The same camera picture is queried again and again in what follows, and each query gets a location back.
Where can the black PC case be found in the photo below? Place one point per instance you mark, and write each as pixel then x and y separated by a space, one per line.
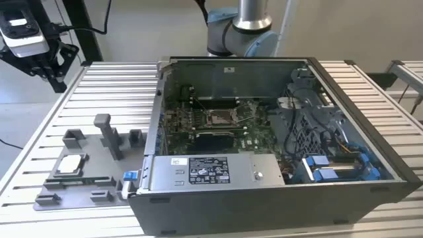
pixel 231 213

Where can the blue disk carrier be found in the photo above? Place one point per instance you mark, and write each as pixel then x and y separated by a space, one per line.
pixel 130 175
pixel 319 160
pixel 326 174

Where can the grey parts rack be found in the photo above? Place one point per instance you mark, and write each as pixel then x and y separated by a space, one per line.
pixel 95 171

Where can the black RAM slot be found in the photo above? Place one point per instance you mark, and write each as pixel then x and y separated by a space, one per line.
pixel 218 129
pixel 215 106
pixel 218 101

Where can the silver power supply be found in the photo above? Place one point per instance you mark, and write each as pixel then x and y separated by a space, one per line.
pixel 241 173

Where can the silver CPU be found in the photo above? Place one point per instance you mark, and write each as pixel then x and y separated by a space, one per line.
pixel 70 164

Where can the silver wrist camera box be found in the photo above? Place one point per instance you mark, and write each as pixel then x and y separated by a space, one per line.
pixel 26 47

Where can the aluminium side table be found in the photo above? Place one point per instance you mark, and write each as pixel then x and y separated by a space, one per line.
pixel 406 72

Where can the black graphics card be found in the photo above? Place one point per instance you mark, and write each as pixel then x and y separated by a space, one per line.
pixel 213 143

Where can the white case wall sticker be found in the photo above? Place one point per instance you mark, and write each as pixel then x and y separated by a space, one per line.
pixel 229 69

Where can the black frame post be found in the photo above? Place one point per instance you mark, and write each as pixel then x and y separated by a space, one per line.
pixel 86 29

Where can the grey metal drive cage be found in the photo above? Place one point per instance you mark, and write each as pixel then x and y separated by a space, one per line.
pixel 330 116

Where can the green RAM stick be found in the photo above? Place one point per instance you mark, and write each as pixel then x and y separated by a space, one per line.
pixel 86 180

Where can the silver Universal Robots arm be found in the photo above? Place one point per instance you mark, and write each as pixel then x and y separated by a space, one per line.
pixel 245 15

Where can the thin metal locking lever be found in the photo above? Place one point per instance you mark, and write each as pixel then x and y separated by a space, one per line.
pixel 246 118
pixel 203 104

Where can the CPU socket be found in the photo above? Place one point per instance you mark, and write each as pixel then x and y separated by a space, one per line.
pixel 219 120

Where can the green motherboard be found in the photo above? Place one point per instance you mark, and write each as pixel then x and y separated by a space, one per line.
pixel 261 138

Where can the black power supply label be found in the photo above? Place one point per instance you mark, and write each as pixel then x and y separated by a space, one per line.
pixel 209 171

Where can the white barcode sticker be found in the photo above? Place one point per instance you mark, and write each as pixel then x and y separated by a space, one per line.
pixel 179 161

